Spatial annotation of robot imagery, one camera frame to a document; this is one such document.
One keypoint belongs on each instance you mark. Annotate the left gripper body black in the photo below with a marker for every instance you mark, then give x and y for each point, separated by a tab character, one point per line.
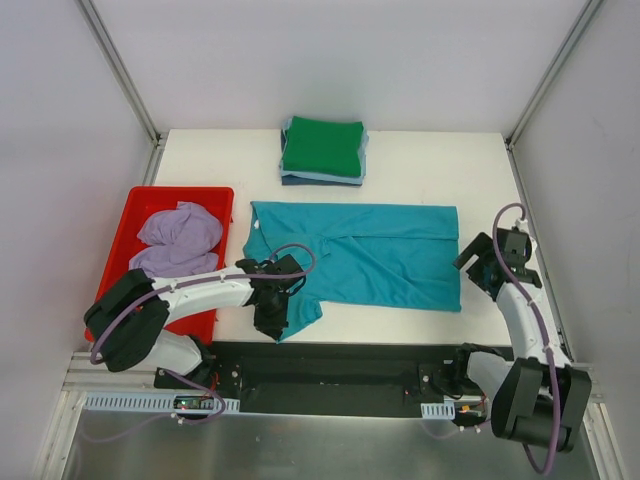
270	316

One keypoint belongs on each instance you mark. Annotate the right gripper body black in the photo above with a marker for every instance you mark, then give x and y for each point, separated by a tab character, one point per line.
478	260

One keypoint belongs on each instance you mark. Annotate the teal t shirt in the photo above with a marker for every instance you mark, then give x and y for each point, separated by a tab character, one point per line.
382	255

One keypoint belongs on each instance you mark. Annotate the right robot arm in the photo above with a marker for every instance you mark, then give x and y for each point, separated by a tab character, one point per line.
538	398

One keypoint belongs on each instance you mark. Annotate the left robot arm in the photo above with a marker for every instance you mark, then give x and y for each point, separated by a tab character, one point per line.
131	322

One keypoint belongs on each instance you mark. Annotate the lavender t shirt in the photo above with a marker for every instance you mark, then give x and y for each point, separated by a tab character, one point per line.
160	262
189	226

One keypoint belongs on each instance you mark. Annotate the light blue folded t shirt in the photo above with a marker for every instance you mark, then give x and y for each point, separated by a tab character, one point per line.
316	152

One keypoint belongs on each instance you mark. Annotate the red plastic bin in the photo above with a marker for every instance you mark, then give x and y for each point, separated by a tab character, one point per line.
142	202

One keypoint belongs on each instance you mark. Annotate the green folded t shirt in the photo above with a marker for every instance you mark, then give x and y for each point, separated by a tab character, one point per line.
323	147

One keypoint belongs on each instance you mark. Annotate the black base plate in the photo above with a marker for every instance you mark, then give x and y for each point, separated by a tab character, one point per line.
366	380

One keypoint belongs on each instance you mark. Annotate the white slotted cable duct left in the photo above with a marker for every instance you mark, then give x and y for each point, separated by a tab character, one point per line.
159	403

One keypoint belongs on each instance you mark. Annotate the white slotted cable duct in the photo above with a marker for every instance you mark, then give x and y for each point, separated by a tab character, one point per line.
444	411
159	403

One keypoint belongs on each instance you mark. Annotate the white slotted cable duct right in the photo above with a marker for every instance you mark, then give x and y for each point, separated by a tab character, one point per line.
444	411

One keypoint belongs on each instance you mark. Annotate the aluminium frame post right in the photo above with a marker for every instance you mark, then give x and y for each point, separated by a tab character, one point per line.
577	31

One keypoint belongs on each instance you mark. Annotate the aluminium frame post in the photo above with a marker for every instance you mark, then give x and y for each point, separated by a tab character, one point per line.
120	72
577	31

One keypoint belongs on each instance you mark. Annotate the aluminium frame post left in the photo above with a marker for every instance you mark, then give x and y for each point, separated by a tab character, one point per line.
120	72

